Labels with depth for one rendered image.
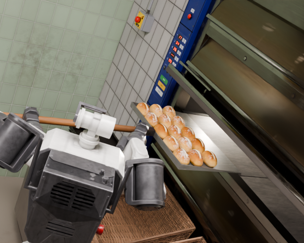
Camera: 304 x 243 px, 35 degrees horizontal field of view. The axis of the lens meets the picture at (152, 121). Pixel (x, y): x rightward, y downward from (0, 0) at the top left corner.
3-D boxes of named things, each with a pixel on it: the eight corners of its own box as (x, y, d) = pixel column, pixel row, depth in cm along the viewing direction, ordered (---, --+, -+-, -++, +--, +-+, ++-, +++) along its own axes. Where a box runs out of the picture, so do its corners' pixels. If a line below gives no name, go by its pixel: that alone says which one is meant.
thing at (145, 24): (143, 27, 306) (148, 12, 302) (149, 33, 298) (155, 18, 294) (133, 24, 302) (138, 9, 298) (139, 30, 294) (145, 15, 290)
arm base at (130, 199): (163, 212, 154) (165, 206, 144) (123, 212, 154) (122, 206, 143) (163, 167, 159) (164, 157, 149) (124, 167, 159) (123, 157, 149)
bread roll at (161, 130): (170, 141, 226) (174, 131, 223) (158, 140, 222) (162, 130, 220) (161, 130, 233) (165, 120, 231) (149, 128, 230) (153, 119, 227)
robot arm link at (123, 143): (149, 141, 206) (145, 153, 195) (135, 160, 210) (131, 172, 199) (127, 127, 205) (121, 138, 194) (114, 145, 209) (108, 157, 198)
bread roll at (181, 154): (191, 167, 210) (196, 157, 208) (179, 167, 206) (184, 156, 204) (179, 154, 217) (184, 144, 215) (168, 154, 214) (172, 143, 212)
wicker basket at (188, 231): (134, 198, 284) (151, 160, 273) (176, 270, 241) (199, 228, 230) (56, 196, 258) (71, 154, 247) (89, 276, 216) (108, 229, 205)
